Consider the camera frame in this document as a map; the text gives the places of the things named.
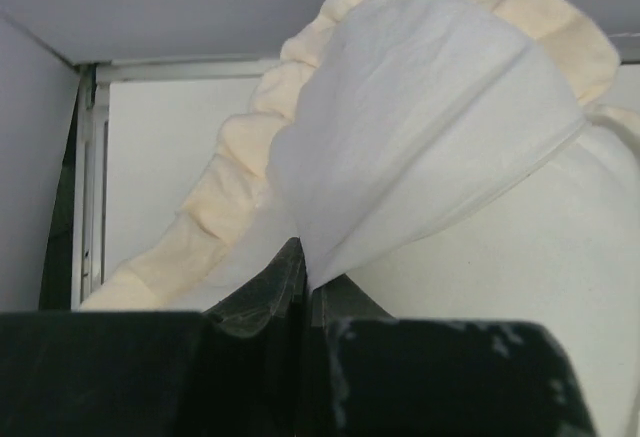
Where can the grey pillowcase with cream ruffle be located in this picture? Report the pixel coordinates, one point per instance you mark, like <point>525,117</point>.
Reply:
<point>384,122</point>

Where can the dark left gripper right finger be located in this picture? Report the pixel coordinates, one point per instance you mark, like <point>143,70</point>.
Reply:
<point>366,373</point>

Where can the white pillow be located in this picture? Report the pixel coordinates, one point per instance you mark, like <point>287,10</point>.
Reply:
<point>560,249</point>

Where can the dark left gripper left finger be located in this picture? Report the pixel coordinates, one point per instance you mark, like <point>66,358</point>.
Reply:
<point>169,373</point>

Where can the aluminium table edge rail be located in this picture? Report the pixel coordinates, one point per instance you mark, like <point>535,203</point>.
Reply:
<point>141,133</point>

